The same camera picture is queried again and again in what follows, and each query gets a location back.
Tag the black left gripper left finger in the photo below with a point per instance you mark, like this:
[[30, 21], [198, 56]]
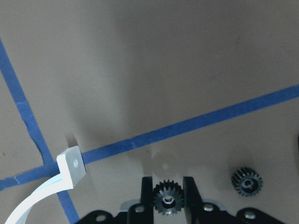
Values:
[[146, 200]]

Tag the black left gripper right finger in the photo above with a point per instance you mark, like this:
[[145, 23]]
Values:
[[192, 200]]

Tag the small black gear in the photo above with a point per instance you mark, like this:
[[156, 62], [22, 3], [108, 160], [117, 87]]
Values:
[[246, 181], [168, 198]]

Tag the dark grey brake pad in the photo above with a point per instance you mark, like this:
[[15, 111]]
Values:
[[298, 145]]

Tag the white curved plastic bracket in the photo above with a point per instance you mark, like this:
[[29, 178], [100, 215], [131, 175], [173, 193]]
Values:
[[72, 170]]

